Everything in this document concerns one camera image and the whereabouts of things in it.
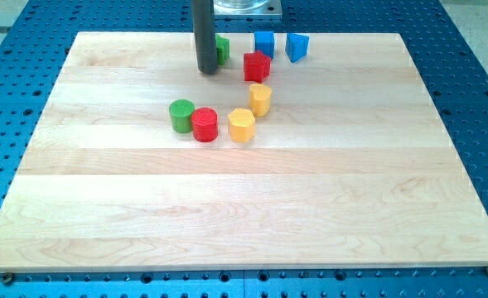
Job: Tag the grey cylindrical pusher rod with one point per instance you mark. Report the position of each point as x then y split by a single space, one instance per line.
204 35

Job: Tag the yellow heart block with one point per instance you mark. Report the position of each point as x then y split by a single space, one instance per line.
260 99

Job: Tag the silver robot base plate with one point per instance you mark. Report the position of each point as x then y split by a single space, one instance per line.
241 9

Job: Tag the green cylinder block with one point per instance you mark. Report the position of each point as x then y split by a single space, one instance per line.
180 113

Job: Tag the red star block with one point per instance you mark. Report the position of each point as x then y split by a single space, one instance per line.
256 66

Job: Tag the blue cube block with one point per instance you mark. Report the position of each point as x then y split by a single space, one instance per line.
264 41

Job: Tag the yellow hexagon block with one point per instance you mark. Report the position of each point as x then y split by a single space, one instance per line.
241 125

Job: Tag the green block behind rod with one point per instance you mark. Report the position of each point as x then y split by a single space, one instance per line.
222 49

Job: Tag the blue angled block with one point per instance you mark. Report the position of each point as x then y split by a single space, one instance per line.
296 46

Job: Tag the red cylinder block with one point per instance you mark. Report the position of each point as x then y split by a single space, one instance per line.
204 124

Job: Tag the light wooden board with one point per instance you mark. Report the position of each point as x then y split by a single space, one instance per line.
351 167

